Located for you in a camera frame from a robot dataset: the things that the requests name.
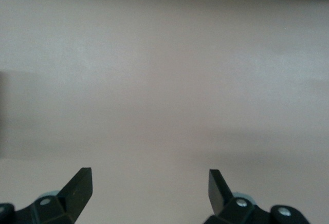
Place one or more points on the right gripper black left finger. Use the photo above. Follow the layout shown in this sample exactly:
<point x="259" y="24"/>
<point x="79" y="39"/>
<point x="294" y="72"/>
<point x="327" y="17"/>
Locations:
<point x="74" y="198"/>

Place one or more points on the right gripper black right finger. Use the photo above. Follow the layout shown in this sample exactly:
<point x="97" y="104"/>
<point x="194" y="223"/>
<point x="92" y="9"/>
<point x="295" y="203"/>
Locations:
<point x="223" y="208"/>

